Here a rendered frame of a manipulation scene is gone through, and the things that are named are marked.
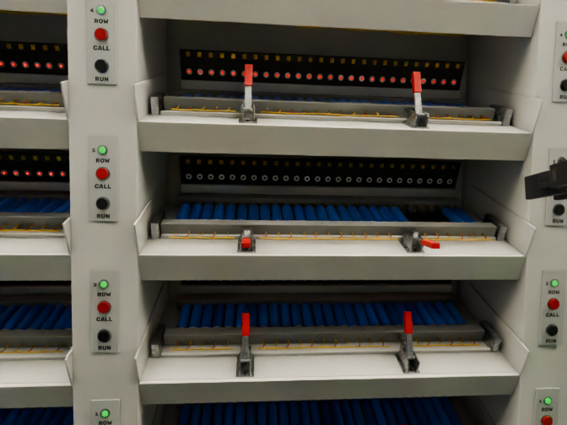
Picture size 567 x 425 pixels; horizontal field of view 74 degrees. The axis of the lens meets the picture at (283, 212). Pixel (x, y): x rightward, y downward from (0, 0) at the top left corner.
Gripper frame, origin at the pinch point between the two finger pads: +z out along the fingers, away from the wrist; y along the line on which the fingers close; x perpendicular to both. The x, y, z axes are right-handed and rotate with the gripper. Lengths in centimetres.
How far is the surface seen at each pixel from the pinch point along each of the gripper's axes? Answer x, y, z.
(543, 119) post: -12.6, -8.0, 12.1
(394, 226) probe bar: 4.1, 13.8, 18.9
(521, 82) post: -19.7, -6.4, 14.5
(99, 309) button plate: 17, 59, 15
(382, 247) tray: 7.6, 16.4, 17.5
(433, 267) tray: 10.8, 8.6, 16.4
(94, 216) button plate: 3, 60, 14
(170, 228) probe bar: 5, 50, 19
